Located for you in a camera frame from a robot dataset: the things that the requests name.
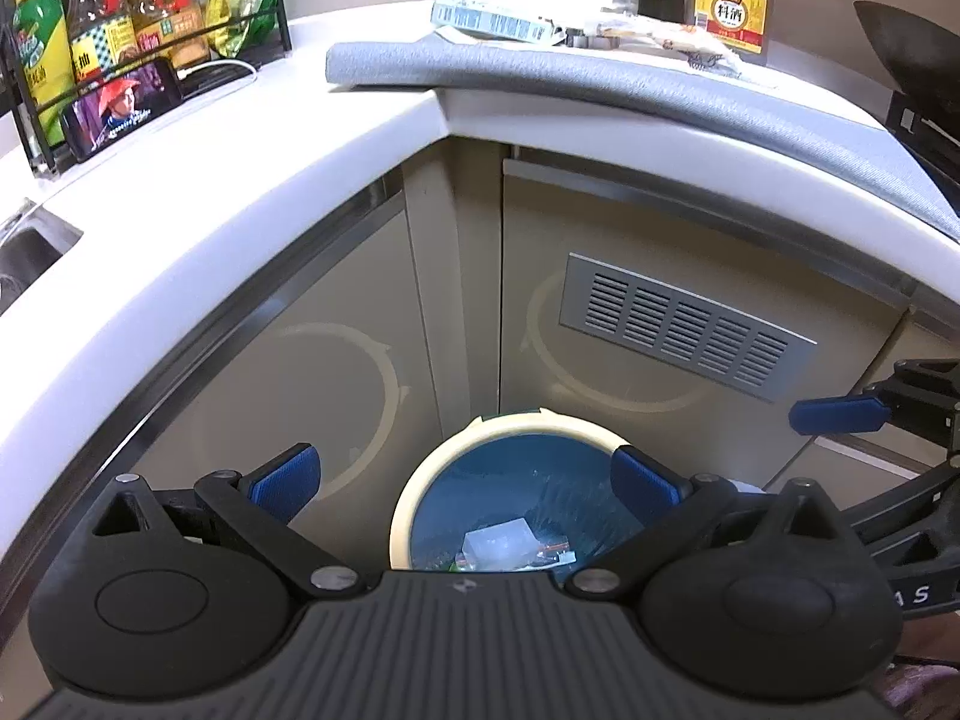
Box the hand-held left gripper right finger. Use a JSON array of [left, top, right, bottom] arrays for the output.
[[562, 445, 863, 602]]

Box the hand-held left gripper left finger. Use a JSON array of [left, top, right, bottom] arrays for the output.
[[90, 442, 370, 602]]

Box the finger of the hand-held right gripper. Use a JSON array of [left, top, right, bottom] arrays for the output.
[[788, 360, 960, 466], [846, 461, 960, 541]]

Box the cream round trash bin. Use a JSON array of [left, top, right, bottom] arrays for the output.
[[390, 406, 650, 575]]

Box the blue bin liner bag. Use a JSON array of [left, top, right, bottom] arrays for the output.
[[409, 439, 646, 575]]

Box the clear plastic bag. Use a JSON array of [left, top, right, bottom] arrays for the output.
[[461, 516, 535, 572]]

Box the beige drawer front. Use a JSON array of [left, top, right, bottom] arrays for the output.
[[765, 427, 931, 496], [862, 307, 960, 391]]

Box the plain beige cabinet door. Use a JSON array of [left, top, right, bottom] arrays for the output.
[[22, 191, 443, 578]]

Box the orange printed wrapper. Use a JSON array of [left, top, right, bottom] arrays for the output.
[[529, 536, 578, 567]]

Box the metal vent grille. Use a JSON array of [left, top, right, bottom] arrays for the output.
[[559, 253, 818, 404]]

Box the beige corner filler panel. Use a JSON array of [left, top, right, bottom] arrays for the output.
[[401, 139, 503, 428]]

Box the beige cabinet door with vent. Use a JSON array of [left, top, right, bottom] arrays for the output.
[[499, 157, 912, 488]]

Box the black stove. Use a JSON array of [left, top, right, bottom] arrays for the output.
[[883, 88, 960, 188]]

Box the steel sink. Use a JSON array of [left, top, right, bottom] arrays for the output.
[[0, 199, 83, 316]]

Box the black wok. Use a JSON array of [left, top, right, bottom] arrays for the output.
[[853, 0, 960, 95]]

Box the grey counter mat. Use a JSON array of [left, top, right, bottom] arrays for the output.
[[325, 36, 960, 241]]

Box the black smartphone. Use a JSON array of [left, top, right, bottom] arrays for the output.
[[60, 58, 185, 162]]

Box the pale printed snack wrapper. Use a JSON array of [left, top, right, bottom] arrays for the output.
[[592, 15, 743, 77]]

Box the brown bottle with yellow label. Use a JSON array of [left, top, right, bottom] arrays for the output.
[[686, 0, 773, 65]]

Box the blue white carton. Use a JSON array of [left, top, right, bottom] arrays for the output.
[[431, 0, 557, 44]]

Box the golden cooking oil bottle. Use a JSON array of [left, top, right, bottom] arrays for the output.
[[124, 0, 207, 68]]

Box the green yellow squeeze bottle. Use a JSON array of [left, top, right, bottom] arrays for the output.
[[13, 0, 72, 147]]

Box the red capped sauce bottle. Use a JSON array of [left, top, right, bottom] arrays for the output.
[[64, 0, 140, 83]]

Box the white charging cable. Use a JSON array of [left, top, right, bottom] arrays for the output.
[[176, 58, 260, 98]]

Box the black wire condiment rack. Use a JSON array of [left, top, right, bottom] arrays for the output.
[[0, 0, 293, 177]]

